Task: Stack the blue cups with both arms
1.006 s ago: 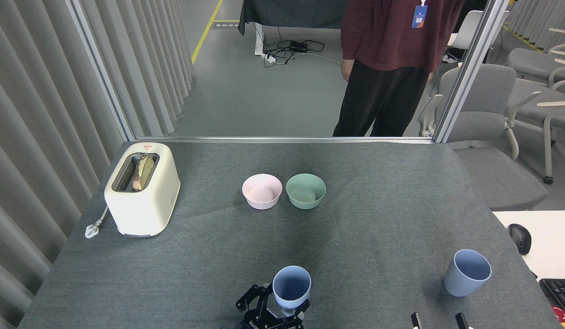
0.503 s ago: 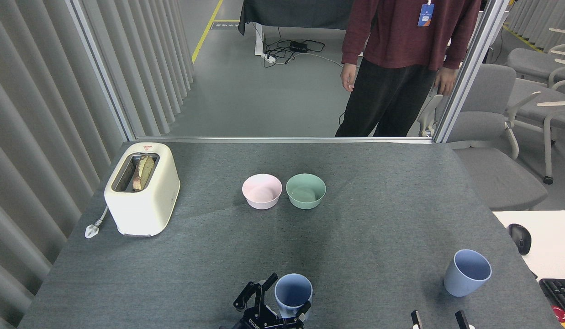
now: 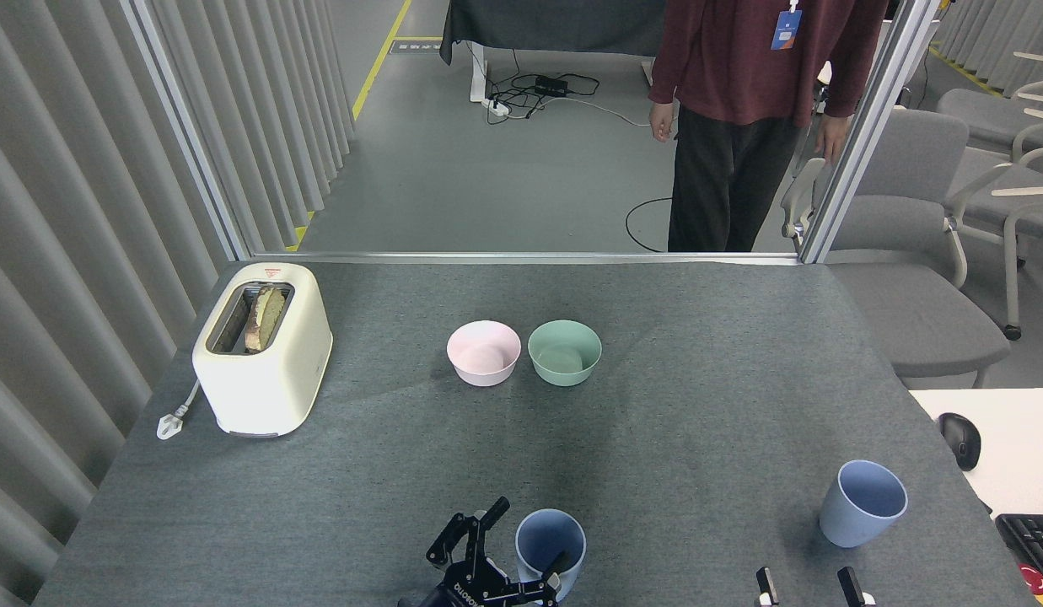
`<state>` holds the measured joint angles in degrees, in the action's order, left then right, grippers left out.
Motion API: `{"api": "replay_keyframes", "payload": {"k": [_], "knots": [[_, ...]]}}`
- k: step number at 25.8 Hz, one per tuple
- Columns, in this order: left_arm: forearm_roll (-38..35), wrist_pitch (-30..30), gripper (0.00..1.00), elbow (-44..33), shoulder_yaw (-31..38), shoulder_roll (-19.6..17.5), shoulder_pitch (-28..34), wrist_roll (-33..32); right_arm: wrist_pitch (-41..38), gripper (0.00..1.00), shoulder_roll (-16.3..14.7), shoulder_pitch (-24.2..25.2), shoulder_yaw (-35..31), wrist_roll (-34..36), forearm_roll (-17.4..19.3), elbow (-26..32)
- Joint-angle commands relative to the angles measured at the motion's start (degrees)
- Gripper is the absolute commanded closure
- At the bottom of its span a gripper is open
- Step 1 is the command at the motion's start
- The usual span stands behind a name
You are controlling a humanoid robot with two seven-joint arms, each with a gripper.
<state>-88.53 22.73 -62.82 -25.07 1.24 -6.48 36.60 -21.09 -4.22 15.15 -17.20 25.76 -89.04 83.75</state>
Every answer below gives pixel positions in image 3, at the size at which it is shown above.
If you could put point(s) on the white power strip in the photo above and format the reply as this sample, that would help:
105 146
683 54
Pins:
497 106

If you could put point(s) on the silver frame rail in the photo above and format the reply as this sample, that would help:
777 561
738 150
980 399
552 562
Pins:
487 256

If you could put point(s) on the red round button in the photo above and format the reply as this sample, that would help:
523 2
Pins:
1033 582

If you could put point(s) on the black power adapter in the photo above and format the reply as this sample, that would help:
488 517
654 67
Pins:
551 85

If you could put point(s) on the table with dark cloth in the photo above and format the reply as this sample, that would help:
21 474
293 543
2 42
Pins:
555 25

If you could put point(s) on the black keyboard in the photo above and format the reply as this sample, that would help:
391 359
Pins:
1035 539

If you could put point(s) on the person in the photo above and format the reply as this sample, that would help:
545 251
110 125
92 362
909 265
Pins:
732 84

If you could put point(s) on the cream white toaster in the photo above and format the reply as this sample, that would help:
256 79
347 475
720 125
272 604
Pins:
264 388

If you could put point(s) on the white desk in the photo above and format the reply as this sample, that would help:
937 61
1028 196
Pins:
1014 438

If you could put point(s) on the blue name badge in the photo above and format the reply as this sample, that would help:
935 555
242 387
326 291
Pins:
787 29

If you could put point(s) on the person's right hand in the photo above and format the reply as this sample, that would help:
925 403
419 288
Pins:
662 122

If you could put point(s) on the black computer mouse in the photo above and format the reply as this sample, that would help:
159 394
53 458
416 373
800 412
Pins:
961 440

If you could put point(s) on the person's left hand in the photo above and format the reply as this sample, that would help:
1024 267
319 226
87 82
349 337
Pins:
831 139

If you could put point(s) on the toasted bread slice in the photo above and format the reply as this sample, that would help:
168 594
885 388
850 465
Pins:
266 316

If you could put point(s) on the green bowl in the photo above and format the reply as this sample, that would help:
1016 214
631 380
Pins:
563 368

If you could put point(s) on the pink bowl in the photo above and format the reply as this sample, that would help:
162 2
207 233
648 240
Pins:
483 367

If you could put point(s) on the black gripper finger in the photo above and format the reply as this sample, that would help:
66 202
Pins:
767 588
852 588

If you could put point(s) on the grey felt table cover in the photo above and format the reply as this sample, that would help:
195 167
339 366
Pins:
529 455

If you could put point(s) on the blue plastic cup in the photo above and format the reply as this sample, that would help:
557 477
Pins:
846 523
546 539

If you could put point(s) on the grey office chair white frame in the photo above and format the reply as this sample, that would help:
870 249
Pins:
1006 194
985 114
909 312

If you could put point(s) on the silver frame post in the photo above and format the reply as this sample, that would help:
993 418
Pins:
867 135
188 135

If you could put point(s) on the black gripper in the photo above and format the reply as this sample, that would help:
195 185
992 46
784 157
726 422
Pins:
466 595

